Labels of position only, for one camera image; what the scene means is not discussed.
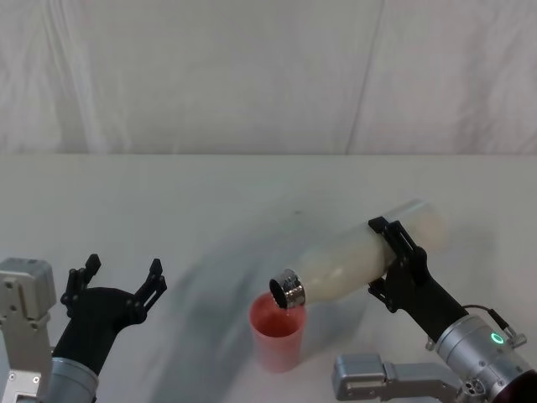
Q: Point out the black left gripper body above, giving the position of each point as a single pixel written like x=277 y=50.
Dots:
x=92 y=323

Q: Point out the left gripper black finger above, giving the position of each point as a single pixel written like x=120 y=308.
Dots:
x=147 y=294
x=75 y=281

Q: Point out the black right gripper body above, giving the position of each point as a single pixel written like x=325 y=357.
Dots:
x=428 y=302

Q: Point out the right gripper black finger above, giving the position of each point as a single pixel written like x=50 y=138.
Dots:
x=403 y=247
x=384 y=291

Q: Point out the cream vacuum bottle steel neck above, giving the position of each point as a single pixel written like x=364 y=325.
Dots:
x=348 y=270

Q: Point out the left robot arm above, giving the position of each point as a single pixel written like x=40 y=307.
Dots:
x=25 y=294

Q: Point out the white table cloth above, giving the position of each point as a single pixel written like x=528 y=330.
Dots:
x=168 y=210

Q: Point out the pink plastic cup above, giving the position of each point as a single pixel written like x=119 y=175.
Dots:
x=277 y=348

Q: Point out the white wrinkled backdrop curtain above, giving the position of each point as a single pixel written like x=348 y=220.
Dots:
x=251 y=75

